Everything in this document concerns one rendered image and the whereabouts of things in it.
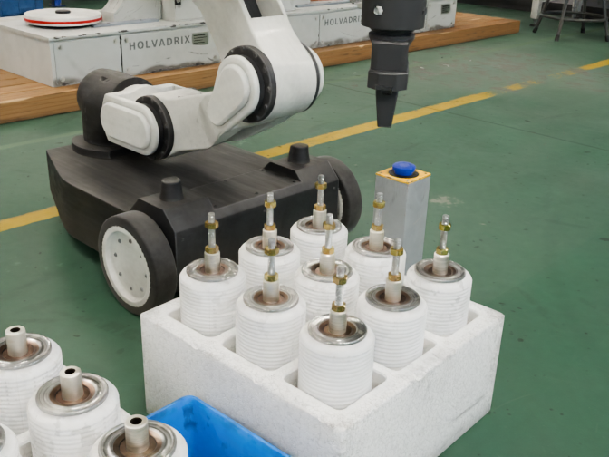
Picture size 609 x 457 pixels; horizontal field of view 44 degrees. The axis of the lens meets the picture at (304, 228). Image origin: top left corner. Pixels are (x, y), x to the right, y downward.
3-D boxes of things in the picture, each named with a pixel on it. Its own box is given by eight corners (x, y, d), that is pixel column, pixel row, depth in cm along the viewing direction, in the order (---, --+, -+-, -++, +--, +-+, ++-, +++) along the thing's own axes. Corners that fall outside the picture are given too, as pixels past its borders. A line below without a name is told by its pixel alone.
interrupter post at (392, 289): (401, 305, 103) (403, 283, 102) (384, 304, 103) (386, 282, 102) (400, 296, 105) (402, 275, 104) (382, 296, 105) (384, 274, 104)
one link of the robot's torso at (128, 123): (101, 144, 176) (96, 88, 171) (171, 129, 190) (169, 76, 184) (153, 166, 163) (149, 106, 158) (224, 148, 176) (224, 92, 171)
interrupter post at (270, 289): (258, 300, 103) (258, 278, 101) (271, 295, 104) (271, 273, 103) (270, 306, 101) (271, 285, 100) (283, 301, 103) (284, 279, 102)
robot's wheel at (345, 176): (286, 227, 190) (288, 150, 182) (301, 221, 193) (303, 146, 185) (346, 252, 177) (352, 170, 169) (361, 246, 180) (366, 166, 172)
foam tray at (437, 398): (145, 413, 119) (139, 313, 112) (310, 324, 146) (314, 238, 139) (335, 547, 96) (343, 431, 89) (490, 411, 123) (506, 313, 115)
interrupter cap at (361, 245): (342, 247, 119) (342, 244, 119) (373, 235, 124) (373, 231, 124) (378, 264, 114) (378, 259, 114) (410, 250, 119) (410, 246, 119)
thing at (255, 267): (301, 361, 122) (304, 258, 115) (241, 364, 120) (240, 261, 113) (293, 329, 130) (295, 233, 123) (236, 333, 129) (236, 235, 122)
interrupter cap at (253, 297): (231, 300, 103) (231, 295, 102) (271, 282, 108) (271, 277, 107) (269, 320, 98) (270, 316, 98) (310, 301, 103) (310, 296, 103)
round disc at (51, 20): (10, 23, 305) (8, 8, 303) (78, 16, 325) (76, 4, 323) (48, 33, 286) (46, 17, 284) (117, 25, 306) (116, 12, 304)
